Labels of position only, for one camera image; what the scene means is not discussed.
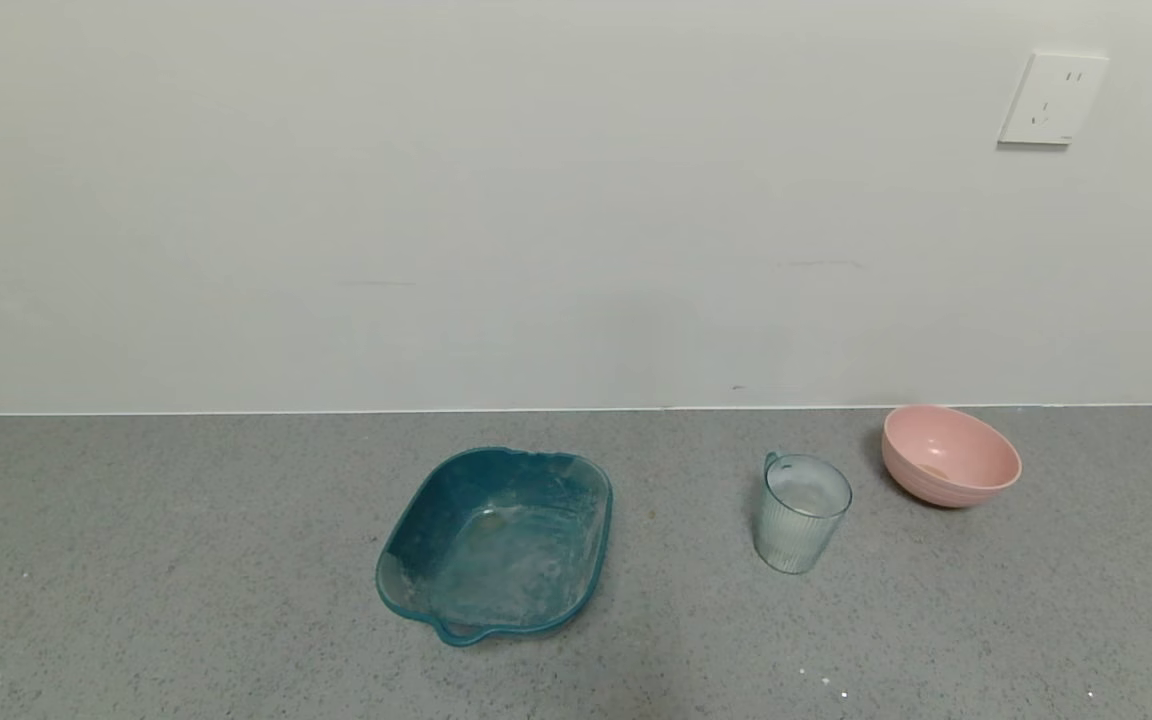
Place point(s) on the clear ribbed plastic cup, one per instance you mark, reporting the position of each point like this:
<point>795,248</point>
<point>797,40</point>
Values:
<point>798,530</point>

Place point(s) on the teal plastic tray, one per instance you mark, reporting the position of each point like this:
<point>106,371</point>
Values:
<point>506,560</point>

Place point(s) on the pink ribbed bowl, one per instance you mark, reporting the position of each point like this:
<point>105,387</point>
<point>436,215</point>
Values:
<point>946,455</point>

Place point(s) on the white wall socket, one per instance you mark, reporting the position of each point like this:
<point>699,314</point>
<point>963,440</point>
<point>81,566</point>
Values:
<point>1051,98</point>

